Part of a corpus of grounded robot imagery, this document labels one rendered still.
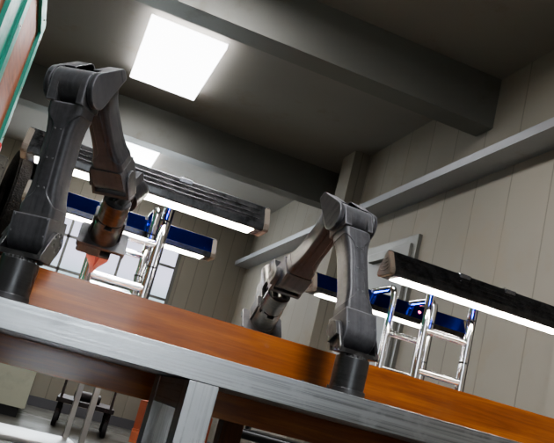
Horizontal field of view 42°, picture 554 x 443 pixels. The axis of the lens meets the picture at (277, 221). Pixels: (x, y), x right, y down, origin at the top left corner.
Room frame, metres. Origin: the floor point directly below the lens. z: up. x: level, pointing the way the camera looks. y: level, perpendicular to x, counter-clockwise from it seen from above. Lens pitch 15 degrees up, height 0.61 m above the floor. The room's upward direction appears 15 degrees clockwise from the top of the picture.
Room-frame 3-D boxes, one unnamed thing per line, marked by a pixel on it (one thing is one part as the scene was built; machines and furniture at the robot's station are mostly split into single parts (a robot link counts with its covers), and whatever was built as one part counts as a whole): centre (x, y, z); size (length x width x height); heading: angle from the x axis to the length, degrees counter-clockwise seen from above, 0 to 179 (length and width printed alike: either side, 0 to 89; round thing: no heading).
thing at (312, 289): (2.53, -0.46, 1.08); 0.62 x 0.08 x 0.07; 105
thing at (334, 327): (1.34, -0.19, 0.77); 0.09 x 0.06 x 0.06; 111
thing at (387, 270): (2.00, -0.61, 1.08); 0.62 x 0.08 x 0.07; 105
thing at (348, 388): (1.33, -0.20, 0.71); 0.20 x 0.07 x 0.08; 105
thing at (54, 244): (1.19, 0.38, 0.77); 0.09 x 0.06 x 0.06; 78
